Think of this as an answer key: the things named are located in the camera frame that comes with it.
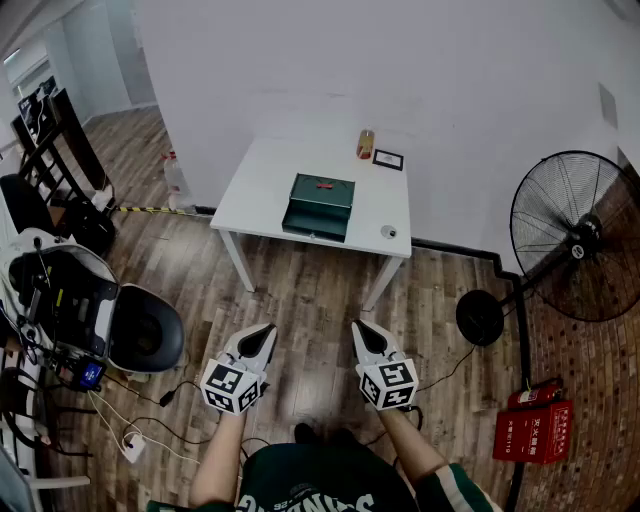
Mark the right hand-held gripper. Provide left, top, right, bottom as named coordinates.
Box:
left=351, top=320, right=419, bottom=412

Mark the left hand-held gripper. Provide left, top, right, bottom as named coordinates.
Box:
left=199, top=323, right=279, bottom=415

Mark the dark green box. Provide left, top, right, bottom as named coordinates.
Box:
left=281, top=206, right=351, bottom=244

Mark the person's right forearm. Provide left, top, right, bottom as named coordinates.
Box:
left=377, top=407, right=449, bottom=484

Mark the person's left forearm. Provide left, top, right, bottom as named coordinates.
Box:
left=188, top=409, right=249, bottom=509

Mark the green metal box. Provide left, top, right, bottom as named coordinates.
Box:
left=288, top=172, right=357, bottom=224

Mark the person's green shirt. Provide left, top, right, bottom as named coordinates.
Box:
left=144, top=442, right=502, bottom=512

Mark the white table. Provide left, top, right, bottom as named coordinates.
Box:
left=209, top=134, right=413, bottom=312

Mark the device with blue screen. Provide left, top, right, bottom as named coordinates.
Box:
left=74, top=356, right=108, bottom=393

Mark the yellow black striped floor strip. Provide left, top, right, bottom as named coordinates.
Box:
left=113, top=203, right=199, bottom=218

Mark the red fire extinguisher box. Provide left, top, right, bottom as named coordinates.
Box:
left=492, top=399, right=575, bottom=466

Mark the black bag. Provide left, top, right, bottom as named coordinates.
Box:
left=64, top=197, right=118, bottom=257

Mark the amber drink bottle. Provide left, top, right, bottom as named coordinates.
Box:
left=355, top=128, right=376, bottom=162

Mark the black floor fan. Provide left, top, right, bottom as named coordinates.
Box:
left=455, top=149, right=640, bottom=347

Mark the black metal rack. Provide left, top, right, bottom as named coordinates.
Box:
left=0, top=367, right=96, bottom=459

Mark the dark wooden railing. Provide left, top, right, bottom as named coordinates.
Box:
left=9, top=88, right=117, bottom=207

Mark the black office chair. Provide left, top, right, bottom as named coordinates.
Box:
left=0, top=173, right=57, bottom=237

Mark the black fan cable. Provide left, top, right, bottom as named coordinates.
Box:
left=417, top=343, right=477, bottom=392

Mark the black adapter cable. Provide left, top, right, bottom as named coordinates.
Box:
left=102, top=372, right=212, bottom=446

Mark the white cable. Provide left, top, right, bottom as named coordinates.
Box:
left=87, top=389, right=202, bottom=467

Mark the black picture frame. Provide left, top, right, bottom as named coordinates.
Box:
left=371, top=148, right=405, bottom=172

